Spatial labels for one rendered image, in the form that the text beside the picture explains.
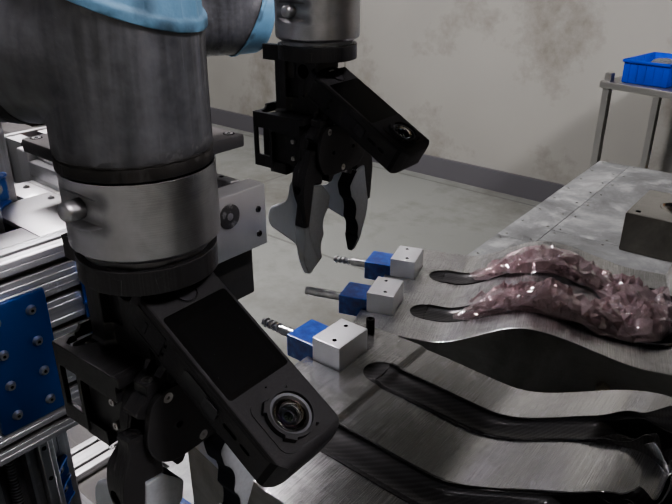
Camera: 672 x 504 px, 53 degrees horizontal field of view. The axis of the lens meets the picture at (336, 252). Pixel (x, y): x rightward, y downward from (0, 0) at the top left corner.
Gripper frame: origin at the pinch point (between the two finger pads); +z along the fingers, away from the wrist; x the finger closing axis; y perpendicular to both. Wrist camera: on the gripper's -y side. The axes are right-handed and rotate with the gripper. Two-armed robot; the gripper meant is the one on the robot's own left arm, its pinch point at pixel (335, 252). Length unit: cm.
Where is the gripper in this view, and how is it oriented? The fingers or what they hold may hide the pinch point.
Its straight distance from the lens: 67.0
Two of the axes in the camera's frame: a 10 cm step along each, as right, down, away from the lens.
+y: -7.9, -2.6, 5.6
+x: -6.1, 3.3, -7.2
